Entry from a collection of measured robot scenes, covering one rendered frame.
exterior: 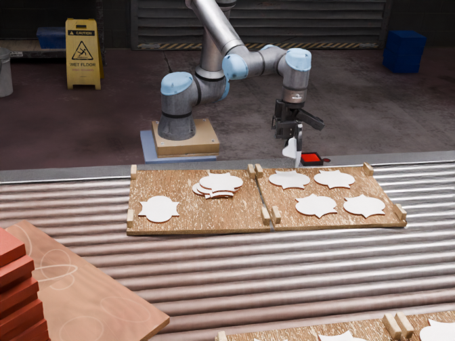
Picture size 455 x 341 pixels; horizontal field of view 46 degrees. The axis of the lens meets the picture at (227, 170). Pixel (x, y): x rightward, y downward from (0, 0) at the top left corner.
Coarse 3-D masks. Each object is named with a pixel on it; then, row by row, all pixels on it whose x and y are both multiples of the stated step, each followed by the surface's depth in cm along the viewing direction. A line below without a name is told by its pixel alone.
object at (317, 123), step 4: (300, 108) 168; (296, 112) 166; (300, 112) 165; (304, 112) 167; (308, 112) 170; (296, 116) 166; (300, 116) 166; (304, 116) 167; (308, 116) 166; (312, 116) 169; (316, 116) 170; (304, 120) 167; (308, 120) 167; (312, 120) 167; (316, 120) 168; (320, 120) 169; (312, 124) 168; (316, 124) 169; (320, 124) 169; (324, 124) 169; (316, 128) 169; (320, 128) 169
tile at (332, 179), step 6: (318, 174) 183; (324, 174) 183; (330, 174) 184; (336, 174) 184; (342, 174) 184; (318, 180) 179; (324, 180) 180; (330, 180) 180; (336, 180) 180; (342, 180) 180; (348, 180) 181; (354, 180) 181; (330, 186) 176; (336, 186) 177; (342, 186) 177; (348, 186) 177
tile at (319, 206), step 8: (296, 200) 168; (304, 200) 168; (312, 200) 168; (320, 200) 168; (328, 200) 168; (296, 208) 164; (304, 208) 163; (312, 208) 164; (320, 208) 164; (328, 208) 164; (312, 216) 161; (320, 216) 160
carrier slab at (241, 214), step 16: (144, 176) 177; (160, 176) 177; (176, 176) 178; (192, 176) 178; (208, 176) 179; (240, 176) 180; (144, 192) 168; (160, 192) 168; (176, 192) 169; (192, 192) 169; (240, 192) 171; (256, 192) 172; (128, 208) 160; (176, 208) 161; (192, 208) 161; (208, 208) 162; (224, 208) 162; (240, 208) 163; (256, 208) 163; (144, 224) 153; (160, 224) 153; (176, 224) 154; (192, 224) 154; (208, 224) 155; (224, 224) 155; (240, 224) 156; (256, 224) 156
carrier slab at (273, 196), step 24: (264, 168) 186; (288, 168) 187; (312, 168) 188; (336, 168) 189; (360, 168) 190; (264, 192) 172; (288, 192) 173; (312, 192) 174; (336, 192) 175; (360, 192) 176; (384, 192) 176; (288, 216) 161; (336, 216) 162; (360, 216) 163; (384, 216) 164
